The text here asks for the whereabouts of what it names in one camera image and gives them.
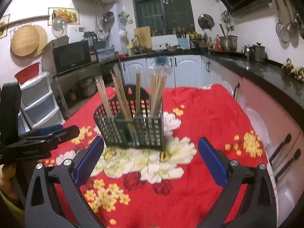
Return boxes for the black microwave oven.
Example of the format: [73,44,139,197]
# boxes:
[41,41,91,77]

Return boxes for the wooden cutting board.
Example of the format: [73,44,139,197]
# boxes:
[134,26,152,50]

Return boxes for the white plastic drawer unit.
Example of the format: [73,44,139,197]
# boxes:
[20,72,65,131]

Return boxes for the grey lidded pot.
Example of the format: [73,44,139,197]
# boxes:
[252,42,265,62]

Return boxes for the hanging pot lid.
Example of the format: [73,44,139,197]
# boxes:
[198,14,215,31]

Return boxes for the garlic pile on counter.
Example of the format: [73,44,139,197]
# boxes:
[282,58,304,83]

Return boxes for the steel cooking pot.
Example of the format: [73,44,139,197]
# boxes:
[219,36,238,51]

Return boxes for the wooden chopstick pair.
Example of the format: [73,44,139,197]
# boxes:
[95,76,112,117]

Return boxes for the hanging mesh strainer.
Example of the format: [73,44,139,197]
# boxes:
[274,0,290,44]

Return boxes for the dark green utensil basket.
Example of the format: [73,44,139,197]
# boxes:
[93,84,165,151]

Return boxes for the left hand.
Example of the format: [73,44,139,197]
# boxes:
[0,164,19,200]

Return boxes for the glass lid on wall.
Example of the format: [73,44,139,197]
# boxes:
[51,17,67,38]

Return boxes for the round bamboo board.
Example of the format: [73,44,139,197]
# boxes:
[11,25,48,57]

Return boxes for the chopstick pair crossing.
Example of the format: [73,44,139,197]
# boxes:
[148,64,172,116]

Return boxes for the hanging steel ladle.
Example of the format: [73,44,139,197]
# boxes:
[282,0,298,39]

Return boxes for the fruit picture on wall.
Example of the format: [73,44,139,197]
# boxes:
[48,8,80,26]

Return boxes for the black kitchen counter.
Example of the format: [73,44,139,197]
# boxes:
[118,48,304,124]

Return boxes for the red floral table cloth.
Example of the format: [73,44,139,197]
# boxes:
[42,84,277,228]

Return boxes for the green sleeve forearm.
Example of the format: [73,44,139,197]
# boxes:
[1,191,25,227]

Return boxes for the dark kitchen window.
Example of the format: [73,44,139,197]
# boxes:
[133,0,194,33]

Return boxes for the red plastic basin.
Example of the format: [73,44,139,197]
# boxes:
[14,62,40,84]

